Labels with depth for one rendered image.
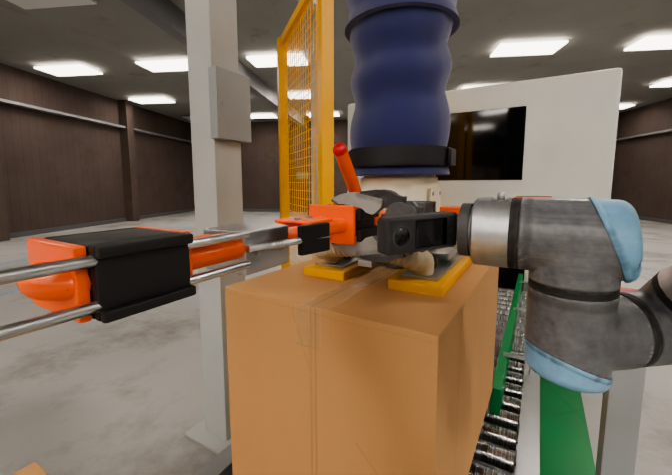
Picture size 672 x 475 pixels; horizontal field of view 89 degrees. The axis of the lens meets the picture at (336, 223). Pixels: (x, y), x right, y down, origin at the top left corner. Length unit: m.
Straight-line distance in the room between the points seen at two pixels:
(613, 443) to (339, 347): 0.74
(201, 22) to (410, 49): 1.23
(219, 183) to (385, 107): 1.09
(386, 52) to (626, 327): 0.56
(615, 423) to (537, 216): 0.72
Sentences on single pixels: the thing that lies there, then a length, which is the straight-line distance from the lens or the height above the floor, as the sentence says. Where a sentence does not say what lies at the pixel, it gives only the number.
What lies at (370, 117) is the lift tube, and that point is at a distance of 0.71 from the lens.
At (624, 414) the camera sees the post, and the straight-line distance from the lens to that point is 1.08.
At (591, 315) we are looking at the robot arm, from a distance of 0.47.
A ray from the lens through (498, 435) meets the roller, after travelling 1.28.
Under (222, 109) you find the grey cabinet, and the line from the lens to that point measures 1.63.
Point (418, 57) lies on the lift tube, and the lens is 0.73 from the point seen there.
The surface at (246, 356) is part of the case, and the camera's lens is 0.69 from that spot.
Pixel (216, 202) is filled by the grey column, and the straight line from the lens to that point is 1.64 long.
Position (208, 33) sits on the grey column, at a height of 1.91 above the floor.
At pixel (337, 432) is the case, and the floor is 0.89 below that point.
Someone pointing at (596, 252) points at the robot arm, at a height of 1.20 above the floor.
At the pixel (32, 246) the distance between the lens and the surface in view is 0.32.
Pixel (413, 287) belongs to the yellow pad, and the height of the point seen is 1.10.
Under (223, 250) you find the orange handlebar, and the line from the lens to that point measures 0.33.
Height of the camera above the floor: 1.28
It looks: 7 degrees down
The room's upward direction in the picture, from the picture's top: straight up
